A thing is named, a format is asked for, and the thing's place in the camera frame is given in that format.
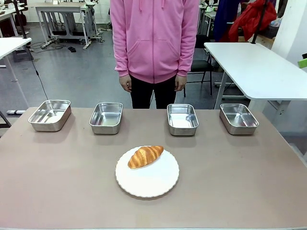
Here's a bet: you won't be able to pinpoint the grey mesh basket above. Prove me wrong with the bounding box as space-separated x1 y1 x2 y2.
265 19 280 39

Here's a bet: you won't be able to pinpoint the golden brown croissant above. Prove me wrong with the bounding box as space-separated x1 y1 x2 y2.
127 145 165 170

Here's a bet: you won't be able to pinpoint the pink zip hoodie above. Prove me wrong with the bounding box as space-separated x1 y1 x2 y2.
109 0 200 84

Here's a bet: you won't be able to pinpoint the large white table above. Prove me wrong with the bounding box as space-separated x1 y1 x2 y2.
203 42 307 120

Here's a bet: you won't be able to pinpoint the person right forearm pink sleeve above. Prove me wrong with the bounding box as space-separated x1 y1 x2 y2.
112 35 131 78

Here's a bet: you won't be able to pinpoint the grey metal desk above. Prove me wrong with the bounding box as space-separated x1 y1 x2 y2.
35 2 99 50

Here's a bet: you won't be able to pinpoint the blue cloth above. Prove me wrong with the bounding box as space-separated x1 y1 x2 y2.
213 0 242 43

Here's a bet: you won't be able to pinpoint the black trousers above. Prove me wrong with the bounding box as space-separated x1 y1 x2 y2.
130 74 177 110

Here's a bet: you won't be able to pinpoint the thick black stand pole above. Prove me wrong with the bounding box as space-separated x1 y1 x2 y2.
13 0 27 39

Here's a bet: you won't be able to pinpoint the thin black hanging cable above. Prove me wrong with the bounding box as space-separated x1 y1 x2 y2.
25 46 49 101

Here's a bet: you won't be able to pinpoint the red jacket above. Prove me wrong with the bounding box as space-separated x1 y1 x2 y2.
228 0 277 43

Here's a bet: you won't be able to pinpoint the person left forearm pink sleeve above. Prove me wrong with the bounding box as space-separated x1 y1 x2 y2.
177 35 200 78

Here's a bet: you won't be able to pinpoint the small white table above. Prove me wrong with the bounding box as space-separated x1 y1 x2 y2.
0 37 32 108

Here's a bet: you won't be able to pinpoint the white scalloped round plate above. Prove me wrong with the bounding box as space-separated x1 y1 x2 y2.
115 145 180 198

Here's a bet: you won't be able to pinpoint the person right hand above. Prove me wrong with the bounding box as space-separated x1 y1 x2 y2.
119 74 132 93

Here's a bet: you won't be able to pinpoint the person left hand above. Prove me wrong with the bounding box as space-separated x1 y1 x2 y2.
174 75 188 92

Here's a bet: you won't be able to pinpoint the wide steel rectangular container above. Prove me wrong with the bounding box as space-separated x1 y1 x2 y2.
28 100 72 132

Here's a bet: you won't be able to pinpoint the black folding chair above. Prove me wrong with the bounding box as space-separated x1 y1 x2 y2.
184 34 214 97

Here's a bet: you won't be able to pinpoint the thin black clamp pole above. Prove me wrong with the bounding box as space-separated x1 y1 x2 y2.
251 0 269 45

